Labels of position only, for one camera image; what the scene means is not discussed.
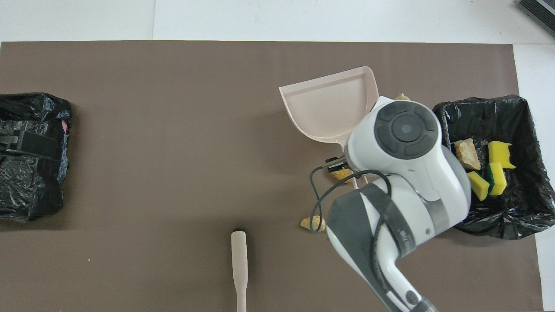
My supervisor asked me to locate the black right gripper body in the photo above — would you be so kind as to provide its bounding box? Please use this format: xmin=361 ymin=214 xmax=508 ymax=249
xmin=325 ymin=156 xmax=348 ymax=174

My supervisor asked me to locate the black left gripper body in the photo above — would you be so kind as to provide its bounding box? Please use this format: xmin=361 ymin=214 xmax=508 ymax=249
xmin=0 ymin=130 xmax=20 ymax=152

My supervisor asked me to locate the beige plastic dustpan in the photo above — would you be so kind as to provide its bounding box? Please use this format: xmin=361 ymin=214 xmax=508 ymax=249
xmin=279 ymin=65 xmax=380 ymax=191

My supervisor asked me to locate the pale yellow foam lump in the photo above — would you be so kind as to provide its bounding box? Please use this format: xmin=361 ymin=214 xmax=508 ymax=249
xmin=300 ymin=216 xmax=326 ymax=233

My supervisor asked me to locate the beige hand brush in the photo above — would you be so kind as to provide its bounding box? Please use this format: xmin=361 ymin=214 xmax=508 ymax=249
xmin=231 ymin=227 xmax=248 ymax=312

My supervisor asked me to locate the pale beige foam chunk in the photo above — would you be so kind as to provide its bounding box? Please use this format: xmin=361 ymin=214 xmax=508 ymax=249
xmin=454 ymin=139 xmax=482 ymax=171

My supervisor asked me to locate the small yellow sponge piece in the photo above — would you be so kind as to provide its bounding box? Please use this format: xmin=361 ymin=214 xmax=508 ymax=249
xmin=467 ymin=171 xmax=490 ymax=202

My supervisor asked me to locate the green and yellow sponge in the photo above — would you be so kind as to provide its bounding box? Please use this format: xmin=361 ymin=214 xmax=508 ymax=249
xmin=485 ymin=162 xmax=508 ymax=196

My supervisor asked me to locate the notched yellow sponge piece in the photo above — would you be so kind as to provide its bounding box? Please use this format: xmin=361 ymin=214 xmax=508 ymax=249
xmin=488 ymin=141 xmax=517 ymax=169

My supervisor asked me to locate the black bag bin, pink patch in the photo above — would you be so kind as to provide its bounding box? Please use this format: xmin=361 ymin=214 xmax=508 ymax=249
xmin=0 ymin=92 xmax=73 ymax=221

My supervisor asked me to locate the black bag lined bin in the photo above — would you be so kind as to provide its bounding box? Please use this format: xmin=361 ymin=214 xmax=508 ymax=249
xmin=434 ymin=95 xmax=555 ymax=240

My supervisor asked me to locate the brown cork-like foam lump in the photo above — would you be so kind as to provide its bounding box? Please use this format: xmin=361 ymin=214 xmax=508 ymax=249
xmin=330 ymin=167 xmax=354 ymax=185

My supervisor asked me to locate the brown table mat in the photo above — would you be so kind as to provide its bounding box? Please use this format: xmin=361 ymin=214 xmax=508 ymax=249
xmin=0 ymin=41 xmax=545 ymax=312

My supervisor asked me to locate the grey ribbed device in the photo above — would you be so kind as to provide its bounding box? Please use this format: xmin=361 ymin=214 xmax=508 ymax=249
xmin=517 ymin=0 xmax=555 ymax=37

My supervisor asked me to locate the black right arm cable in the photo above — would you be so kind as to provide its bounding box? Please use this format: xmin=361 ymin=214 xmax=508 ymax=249
xmin=309 ymin=165 xmax=391 ymax=278

